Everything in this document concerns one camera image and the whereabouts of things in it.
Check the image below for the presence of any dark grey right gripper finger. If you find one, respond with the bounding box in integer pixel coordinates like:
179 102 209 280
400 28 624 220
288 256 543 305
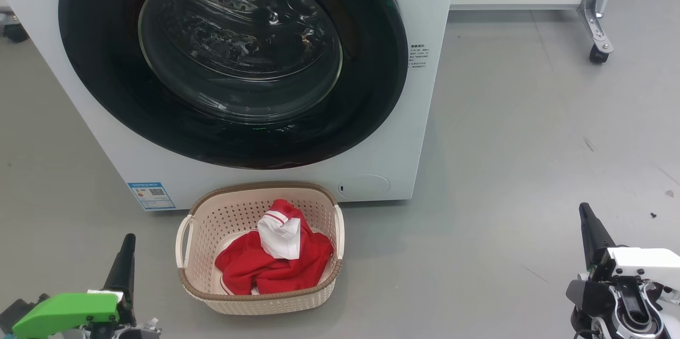
579 202 617 272

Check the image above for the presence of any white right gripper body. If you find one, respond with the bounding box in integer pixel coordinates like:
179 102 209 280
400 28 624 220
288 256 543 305
586 247 680 306

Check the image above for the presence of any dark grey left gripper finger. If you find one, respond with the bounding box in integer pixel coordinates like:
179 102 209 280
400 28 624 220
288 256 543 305
103 233 137 325

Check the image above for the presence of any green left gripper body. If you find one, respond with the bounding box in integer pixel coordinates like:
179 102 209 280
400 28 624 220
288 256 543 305
12 290 161 339

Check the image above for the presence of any red and white garment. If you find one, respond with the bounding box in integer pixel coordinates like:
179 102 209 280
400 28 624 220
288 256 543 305
214 199 335 296

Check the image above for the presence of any round dark grey machine door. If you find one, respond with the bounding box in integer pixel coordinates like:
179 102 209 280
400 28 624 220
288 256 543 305
58 0 409 170

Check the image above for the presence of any cream perforated laundry basket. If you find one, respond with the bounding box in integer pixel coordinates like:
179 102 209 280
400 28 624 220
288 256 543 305
175 181 345 316

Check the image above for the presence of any white washing machine body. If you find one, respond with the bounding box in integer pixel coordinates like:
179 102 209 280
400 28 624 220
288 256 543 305
0 0 459 211

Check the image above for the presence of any blue energy label sticker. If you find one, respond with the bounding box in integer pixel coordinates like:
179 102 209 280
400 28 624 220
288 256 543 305
127 182 176 211

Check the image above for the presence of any round white filter cover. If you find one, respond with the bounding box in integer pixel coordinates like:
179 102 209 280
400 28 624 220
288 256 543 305
337 174 392 202

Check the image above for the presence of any steel perforated washer drum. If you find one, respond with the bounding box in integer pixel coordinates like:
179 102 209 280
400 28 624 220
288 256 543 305
139 0 344 122

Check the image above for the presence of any silver metal caster bracket leg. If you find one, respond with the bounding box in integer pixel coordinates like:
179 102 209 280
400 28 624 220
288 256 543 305
577 0 622 55

